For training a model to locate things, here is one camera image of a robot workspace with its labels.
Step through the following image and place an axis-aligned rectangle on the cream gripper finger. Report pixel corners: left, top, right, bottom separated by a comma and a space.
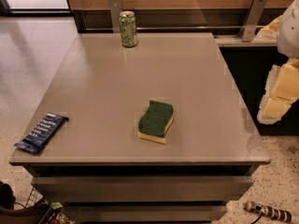
257, 16, 282, 39
257, 59, 299, 125

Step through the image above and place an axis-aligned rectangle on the green soda can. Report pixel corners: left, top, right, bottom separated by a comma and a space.
120, 10, 138, 48

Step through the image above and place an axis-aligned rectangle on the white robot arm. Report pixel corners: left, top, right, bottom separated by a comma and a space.
257, 0, 299, 125

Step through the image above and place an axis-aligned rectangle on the blue rxbar blueberry wrapper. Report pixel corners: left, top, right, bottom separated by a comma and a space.
15, 112, 69, 154

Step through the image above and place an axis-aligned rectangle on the black and white striped stick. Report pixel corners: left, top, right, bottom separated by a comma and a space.
243, 201, 299, 224

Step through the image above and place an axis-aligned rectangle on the green and yellow sponge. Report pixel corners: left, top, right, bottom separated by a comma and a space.
137, 100, 174, 145

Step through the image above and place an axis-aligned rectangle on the upper grey drawer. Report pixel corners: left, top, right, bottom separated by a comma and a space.
32, 176, 253, 203

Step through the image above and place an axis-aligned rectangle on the grey drawer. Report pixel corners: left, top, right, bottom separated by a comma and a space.
32, 176, 253, 203
64, 205, 227, 223

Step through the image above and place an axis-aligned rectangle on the lower grey drawer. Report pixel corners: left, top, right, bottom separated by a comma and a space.
64, 205, 227, 223

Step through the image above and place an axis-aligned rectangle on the right metal bracket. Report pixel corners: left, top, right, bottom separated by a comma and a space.
239, 0, 267, 42

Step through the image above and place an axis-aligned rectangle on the metal bracket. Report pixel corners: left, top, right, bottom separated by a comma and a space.
239, 0, 267, 42
108, 0, 122, 33

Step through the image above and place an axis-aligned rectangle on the black cable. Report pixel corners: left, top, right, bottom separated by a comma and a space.
250, 213, 264, 224

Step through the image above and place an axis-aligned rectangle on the left metal bracket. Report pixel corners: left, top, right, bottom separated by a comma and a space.
108, 0, 122, 33

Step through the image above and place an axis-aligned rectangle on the wire basket with items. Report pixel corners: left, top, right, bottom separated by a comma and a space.
0, 182, 76, 224

